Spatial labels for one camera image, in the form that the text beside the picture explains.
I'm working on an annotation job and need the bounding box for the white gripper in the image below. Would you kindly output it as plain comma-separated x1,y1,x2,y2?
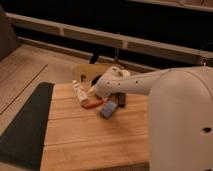
72,80,99,106

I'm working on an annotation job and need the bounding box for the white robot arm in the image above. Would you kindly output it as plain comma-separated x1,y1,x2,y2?
94,66,213,171

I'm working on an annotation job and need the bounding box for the dark round bowl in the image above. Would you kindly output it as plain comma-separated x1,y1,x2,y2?
91,75,102,86

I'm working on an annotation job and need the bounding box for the blue sponge block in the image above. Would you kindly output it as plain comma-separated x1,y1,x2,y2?
100,101,118,118

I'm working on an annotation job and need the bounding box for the black rectangular block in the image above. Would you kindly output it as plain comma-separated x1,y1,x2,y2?
117,93,126,107

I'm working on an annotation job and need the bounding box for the dark green floor mat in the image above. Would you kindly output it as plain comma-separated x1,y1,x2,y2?
0,82,54,171

